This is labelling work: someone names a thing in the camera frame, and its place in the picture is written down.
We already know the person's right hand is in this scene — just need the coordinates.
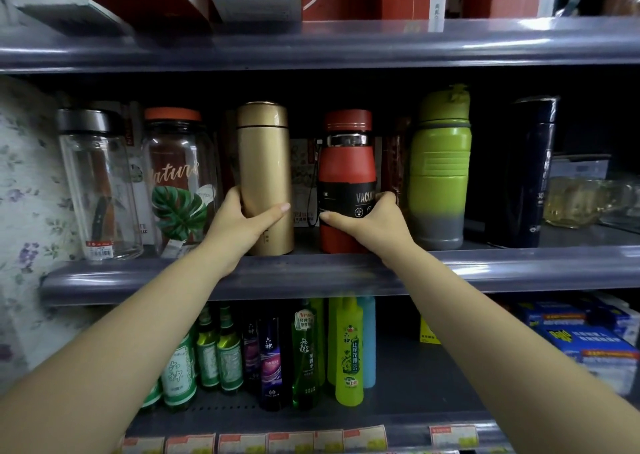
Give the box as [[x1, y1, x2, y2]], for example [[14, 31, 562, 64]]
[[319, 191, 419, 269]]

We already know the person's left hand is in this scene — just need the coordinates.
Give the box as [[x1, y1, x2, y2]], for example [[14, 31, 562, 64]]
[[199, 185, 292, 279]]

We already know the red vacuum bottle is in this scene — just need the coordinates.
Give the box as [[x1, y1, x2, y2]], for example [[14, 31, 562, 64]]
[[317, 110, 379, 255]]

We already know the gold thermos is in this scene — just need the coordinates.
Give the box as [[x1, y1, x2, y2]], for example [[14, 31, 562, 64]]
[[236, 101, 296, 257]]

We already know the glass bottle orange lid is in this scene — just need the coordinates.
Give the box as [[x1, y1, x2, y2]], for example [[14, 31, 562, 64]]
[[142, 108, 222, 259]]

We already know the green sports bottle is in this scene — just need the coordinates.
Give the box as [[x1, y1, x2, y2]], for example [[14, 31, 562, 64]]
[[407, 84, 473, 251]]

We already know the clear glass bottle silver lid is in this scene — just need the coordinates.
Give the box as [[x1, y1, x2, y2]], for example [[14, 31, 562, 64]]
[[56, 108, 145, 262]]

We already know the dark blue thermos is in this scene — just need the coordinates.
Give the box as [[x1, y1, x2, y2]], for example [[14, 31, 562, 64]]
[[487, 96, 561, 249]]

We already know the person's left forearm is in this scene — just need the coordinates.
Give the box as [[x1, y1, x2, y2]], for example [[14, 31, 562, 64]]
[[0, 248, 241, 454]]

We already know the person's right forearm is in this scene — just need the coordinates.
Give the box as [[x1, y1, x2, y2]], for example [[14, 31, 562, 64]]
[[379, 241, 640, 454]]

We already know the blue printed box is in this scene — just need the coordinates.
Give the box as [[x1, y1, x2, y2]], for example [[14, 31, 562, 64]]
[[537, 324, 640, 395], [515, 300, 587, 329]]

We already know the red clear bottle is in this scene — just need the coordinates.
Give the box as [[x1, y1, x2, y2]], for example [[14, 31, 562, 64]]
[[382, 116, 412, 210]]

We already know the light blue bottle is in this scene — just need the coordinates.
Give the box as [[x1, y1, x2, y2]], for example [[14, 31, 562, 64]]
[[357, 296, 377, 389]]

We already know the yellow pack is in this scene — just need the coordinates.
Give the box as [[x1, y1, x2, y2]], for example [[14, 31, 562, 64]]
[[419, 317, 442, 345]]

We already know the green plastic bottle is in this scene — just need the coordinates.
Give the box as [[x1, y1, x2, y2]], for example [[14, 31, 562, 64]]
[[309, 297, 327, 385]]

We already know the purple bottle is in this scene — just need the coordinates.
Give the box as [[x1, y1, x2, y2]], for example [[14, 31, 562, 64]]
[[257, 316, 287, 412], [242, 321, 261, 389]]

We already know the lime green bottle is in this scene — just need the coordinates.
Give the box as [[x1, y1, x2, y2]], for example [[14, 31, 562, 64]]
[[333, 296, 365, 407]]

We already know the dark green bottle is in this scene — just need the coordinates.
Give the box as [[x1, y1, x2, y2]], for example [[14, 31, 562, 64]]
[[291, 301, 321, 409]]

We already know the amber glass mug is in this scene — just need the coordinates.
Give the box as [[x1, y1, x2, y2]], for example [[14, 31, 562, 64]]
[[543, 176, 617, 229]]

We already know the clear glass mug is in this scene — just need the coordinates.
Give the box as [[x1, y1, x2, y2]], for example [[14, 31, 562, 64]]
[[599, 178, 640, 233]]

